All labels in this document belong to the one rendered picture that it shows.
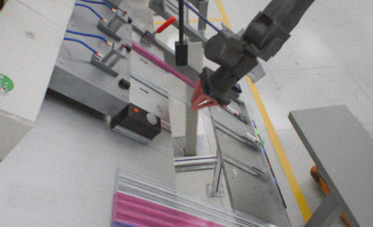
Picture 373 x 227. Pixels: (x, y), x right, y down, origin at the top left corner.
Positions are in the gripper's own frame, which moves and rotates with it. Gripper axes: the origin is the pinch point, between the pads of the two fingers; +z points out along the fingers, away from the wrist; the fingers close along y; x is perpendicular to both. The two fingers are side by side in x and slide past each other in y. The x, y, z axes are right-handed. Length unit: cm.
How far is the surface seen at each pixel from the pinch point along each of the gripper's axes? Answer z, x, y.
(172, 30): 68, 65, -189
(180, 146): 71, 60, -53
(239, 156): 3.2, 18.5, 7.7
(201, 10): 6, 28, -91
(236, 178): 2.8, 13.5, 16.2
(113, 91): -6.8, -26.5, 15.9
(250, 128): 2.8, 28.9, -6.6
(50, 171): -1.2, -31.6, 29.3
